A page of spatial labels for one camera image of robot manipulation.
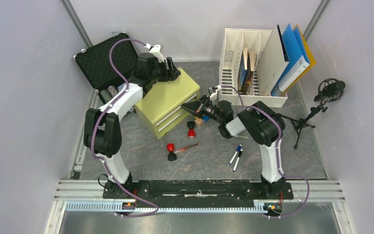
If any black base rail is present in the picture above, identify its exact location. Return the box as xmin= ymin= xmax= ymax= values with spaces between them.
xmin=103 ymin=180 xmax=294 ymax=209

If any black poker chip case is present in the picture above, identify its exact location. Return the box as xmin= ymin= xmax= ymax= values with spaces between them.
xmin=74 ymin=32 xmax=138 ymax=103

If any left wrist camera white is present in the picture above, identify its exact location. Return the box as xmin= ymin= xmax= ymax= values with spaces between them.
xmin=145 ymin=43 xmax=164 ymax=63

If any wooden cube block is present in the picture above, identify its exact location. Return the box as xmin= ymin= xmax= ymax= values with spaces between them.
xmin=194 ymin=118 xmax=204 ymax=126

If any white file organizer rack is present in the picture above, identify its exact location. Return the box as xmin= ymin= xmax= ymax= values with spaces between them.
xmin=218 ymin=28 xmax=287 ymax=108

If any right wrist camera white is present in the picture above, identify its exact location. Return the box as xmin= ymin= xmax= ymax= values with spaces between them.
xmin=208 ymin=85 xmax=222 ymax=100

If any blue capped white marker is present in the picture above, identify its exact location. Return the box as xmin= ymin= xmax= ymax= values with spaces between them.
xmin=229 ymin=144 xmax=243 ymax=165

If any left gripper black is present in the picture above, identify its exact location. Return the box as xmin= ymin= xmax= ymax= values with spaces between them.
xmin=151 ymin=60 xmax=181 ymax=85

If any red black stamp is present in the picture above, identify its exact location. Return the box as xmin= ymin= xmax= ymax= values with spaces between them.
xmin=167 ymin=143 xmax=177 ymax=161
xmin=187 ymin=121 xmax=196 ymax=138

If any Animal Farm book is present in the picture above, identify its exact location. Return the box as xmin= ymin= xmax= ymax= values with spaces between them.
xmin=237 ymin=47 xmax=248 ymax=90

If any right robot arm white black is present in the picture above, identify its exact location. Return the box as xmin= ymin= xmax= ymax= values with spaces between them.
xmin=181 ymin=96 xmax=286 ymax=199

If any orange plastic folder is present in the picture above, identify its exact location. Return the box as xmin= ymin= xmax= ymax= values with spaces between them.
xmin=285 ymin=24 xmax=317 ymax=92

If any blue plastic folder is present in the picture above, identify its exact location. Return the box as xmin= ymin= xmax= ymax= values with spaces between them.
xmin=270 ymin=24 xmax=311 ymax=97

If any black microphone on tripod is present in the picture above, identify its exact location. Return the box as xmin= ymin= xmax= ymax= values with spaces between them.
xmin=279 ymin=78 xmax=346 ymax=149

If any red pen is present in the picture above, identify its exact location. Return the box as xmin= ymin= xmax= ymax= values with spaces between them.
xmin=174 ymin=142 xmax=201 ymax=154

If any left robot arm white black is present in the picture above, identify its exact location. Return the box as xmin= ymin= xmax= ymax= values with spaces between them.
xmin=83 ymin=52 xmax=181 ymax=199

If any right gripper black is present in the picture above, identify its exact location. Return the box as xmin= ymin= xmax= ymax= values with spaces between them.
xmin=180 ymin=95 xmax=223 ymax=125

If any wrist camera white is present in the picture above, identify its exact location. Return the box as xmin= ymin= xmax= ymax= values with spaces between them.
xmin=208 ymin=85 xmax=222 ymax=100
xmin=145 ymin=43 xmax=164 ymax=63

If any black capped white marker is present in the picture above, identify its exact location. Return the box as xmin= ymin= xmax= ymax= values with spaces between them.
xmin=232 ymin=149 xmax=243 ymax=172

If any white paper box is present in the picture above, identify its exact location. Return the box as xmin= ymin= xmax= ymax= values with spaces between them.
xmin=256 ymin=25 xmax=289 ymax=96

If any brown small book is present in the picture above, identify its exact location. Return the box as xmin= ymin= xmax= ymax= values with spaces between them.
xmin=242 ymin=50 xmax=258 ymax=95

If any green drawer cabinet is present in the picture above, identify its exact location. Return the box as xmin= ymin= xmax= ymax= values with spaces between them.
xmin=134 ymin=67 xmax=200 ymax=139

